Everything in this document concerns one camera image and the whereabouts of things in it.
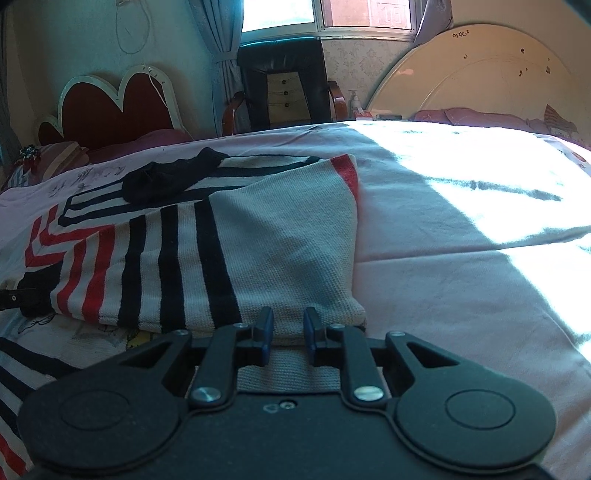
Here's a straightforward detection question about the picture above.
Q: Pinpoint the pink pillow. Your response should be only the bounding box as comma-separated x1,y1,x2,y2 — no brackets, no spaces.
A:
412,108,452,125
442,106,546,134

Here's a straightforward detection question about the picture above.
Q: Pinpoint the blue-grey curtain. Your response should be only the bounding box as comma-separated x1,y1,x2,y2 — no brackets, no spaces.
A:
412,0,456,48
200,0,244,136

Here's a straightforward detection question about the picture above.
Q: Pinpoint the maroon pillow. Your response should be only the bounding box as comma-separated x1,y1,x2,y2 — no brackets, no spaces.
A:
87,128,195,163

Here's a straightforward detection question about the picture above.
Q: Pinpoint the red headboard with white frame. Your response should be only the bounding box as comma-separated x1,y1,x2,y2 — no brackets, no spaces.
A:
37,65,186,149

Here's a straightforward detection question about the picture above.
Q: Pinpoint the striped pillow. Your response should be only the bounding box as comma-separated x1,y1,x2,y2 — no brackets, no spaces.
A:
38,141,92,179

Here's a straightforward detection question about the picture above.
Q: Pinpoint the white wall cable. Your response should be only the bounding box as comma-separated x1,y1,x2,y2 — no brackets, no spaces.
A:
115,0,156,55

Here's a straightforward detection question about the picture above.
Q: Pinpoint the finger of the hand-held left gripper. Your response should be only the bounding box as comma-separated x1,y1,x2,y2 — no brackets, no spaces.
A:
0,287,40,311

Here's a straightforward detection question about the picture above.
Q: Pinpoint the cream round headboard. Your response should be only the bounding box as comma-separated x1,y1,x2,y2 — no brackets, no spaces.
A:
367,23,591,139

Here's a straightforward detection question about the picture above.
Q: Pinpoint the patterned cushion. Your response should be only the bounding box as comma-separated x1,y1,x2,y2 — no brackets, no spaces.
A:
544,104,579,138

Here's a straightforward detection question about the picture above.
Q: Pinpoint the black leather armchair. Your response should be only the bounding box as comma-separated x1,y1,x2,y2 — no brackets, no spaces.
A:
222,38,347,137

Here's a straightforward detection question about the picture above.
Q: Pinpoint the pink bed sheet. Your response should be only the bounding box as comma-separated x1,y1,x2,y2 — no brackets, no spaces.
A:
0,119,591,467

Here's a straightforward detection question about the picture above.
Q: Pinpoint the floral bed sheet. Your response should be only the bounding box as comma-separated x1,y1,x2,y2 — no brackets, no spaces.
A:
0,308,155,358

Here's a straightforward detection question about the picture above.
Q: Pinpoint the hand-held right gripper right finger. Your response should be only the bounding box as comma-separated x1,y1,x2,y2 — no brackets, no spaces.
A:
302,306,467,404

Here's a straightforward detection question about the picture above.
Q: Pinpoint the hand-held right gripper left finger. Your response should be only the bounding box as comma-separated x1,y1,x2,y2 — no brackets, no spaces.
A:
121,306,275,410

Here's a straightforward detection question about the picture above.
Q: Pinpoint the window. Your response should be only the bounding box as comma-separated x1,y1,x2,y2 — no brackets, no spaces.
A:
240,0,422,41

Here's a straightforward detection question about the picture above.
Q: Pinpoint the striped knit sweater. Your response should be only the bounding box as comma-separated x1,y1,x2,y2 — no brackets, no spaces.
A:
0,154,369,478

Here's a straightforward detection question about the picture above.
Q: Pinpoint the flower ornament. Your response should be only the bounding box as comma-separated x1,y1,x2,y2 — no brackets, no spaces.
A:
15,144,45,175

